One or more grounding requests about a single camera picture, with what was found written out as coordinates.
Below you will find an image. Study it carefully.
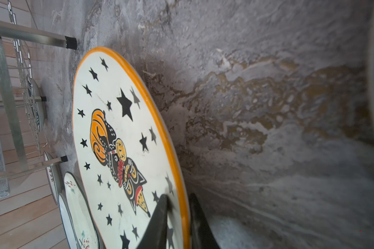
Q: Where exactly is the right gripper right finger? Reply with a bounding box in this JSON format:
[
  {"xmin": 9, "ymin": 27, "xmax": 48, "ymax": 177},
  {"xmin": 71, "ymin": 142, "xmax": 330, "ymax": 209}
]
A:
[{"xmin": 189, "ymin": 193, "xmax": 220, "ymax": 249}]

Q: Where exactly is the white plate green outline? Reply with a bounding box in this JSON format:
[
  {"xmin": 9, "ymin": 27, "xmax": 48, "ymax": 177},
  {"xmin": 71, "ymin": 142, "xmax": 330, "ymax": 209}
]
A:
[{"xmin": 58, "ymin": 193, "xmax": 78, "ymax": 249}]

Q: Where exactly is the star pattern orange rim plate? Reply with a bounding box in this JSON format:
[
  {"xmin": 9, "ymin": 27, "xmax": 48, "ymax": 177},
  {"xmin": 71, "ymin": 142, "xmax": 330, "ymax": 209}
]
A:
[{"xmin": 72, "ymin": 47, "xmax": 192, "ymax": 249}]

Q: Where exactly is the cream floral plate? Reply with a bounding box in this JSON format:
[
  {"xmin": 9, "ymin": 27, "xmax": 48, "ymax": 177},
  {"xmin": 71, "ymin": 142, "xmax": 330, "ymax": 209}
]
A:
[{"xmin": 64, "ymin": 172, "xmax": 100, "ymax": 249}]

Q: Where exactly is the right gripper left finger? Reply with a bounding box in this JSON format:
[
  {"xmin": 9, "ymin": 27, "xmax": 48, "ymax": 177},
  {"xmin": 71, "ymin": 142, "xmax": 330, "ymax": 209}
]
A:
[{"xmin": 137, "ymin": 194, "xmax": 168, "ymax": 249}]

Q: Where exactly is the left orange sunburst plate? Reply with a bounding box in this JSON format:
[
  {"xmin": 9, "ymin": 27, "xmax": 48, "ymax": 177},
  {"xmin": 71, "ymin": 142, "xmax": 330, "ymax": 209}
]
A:
[{"xmin": 46, "ymin": 163, "xmax": 62, "ymax": 205}]

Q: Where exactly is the steel two-tier dish rack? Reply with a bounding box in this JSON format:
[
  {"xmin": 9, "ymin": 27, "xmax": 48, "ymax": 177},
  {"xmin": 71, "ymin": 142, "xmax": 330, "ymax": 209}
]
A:
[{"xmin": 0, "ymin": 5, "xmax": 78, "ymax": 179}]

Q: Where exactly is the white plate dark green rim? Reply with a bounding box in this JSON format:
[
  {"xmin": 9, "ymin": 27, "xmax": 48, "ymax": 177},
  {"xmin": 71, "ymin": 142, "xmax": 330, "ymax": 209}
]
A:
[{"xmin": 27, "ymin": 76, "xmax": 46, "ymax": 132}]

